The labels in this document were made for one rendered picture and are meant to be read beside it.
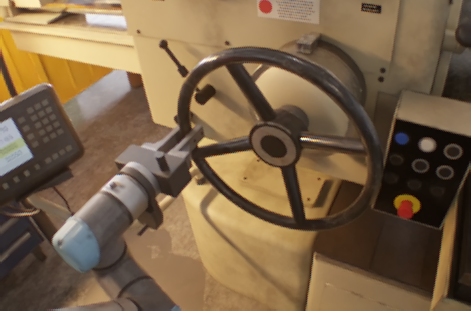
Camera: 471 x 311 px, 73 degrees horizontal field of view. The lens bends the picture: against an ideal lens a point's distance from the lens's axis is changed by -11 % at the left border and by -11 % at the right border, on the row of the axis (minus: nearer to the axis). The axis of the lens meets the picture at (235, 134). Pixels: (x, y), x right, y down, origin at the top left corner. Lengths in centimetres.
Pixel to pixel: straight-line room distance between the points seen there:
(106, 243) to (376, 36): 57
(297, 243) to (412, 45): 85
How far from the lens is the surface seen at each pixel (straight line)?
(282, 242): 132
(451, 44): 71
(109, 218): 55
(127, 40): 143
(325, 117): 65
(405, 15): 67
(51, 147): 100
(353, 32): 69
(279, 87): 65
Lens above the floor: 168
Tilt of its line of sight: 38 degrees down
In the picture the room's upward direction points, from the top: 6 degrees counter-clockwise
